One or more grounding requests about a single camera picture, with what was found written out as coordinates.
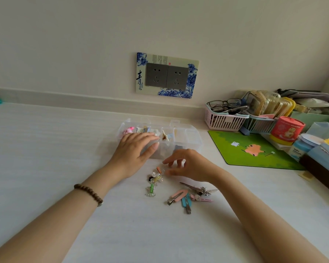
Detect person's left hand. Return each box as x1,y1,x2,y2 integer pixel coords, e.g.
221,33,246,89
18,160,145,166
109,132,160,179

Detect person's right hand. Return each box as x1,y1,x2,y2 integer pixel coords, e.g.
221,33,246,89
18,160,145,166
162,149,219,184

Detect clear plastic organizer box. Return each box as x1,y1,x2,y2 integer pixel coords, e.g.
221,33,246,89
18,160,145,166
117,118,203,162

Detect person's right forearm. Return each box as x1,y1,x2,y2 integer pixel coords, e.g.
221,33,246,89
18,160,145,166
208,169,329,263

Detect person's left forearm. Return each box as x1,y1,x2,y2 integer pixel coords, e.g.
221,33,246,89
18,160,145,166
0,161,128,263

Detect pink duckbill hair clip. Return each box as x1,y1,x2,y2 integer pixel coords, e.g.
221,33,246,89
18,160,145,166
167,190,189,206

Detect silver metal hair clip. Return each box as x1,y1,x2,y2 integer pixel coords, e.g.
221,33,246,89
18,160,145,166
179,182,219,196

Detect blue duckbill hair clip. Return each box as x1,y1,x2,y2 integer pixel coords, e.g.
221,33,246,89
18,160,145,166
181,196,193,215

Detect slim pink ornament hair clip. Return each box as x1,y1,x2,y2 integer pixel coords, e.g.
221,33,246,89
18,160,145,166
190,195,214,203

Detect pink plastic basket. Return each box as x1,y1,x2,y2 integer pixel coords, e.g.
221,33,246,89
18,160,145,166
204,102,250,132

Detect green cartoon mouse pad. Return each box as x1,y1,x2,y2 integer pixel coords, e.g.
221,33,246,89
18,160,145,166
208,130,306,171

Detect teal plastic basket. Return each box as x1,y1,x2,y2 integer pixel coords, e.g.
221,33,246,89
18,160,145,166
241,113,280,134

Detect row of clear yellow-lid containers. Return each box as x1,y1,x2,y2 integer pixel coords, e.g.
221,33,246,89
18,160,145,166
243,90,296,119

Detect red round canister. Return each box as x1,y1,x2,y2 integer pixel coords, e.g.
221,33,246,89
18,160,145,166
270,116,306,146

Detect white blue bottle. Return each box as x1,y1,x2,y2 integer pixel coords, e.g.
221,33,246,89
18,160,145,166
288,139,314,162

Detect dark brown box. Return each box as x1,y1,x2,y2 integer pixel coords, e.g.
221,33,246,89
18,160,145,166
299,154,329,190

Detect light blue tissue box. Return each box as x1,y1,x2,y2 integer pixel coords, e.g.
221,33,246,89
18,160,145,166
307,142,329,178

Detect light green box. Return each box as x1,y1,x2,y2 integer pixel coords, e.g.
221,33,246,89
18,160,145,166
290,110,329,127

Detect pile of papers and packets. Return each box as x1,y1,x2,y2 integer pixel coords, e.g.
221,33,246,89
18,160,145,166
277,85,329,110

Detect blue white patterned socket frame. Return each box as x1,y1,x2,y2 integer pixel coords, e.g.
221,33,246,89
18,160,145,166
135,52,200,99

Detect brown wooden bead bracelet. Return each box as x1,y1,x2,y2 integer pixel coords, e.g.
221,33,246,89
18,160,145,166
74,184,103,207

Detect grey wall socket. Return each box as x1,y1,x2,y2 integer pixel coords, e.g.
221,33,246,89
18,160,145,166
145,63,168,87
167,64,190,88

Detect black frame eyeglasses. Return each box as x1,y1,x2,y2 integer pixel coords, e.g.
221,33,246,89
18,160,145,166
208,98,242,111

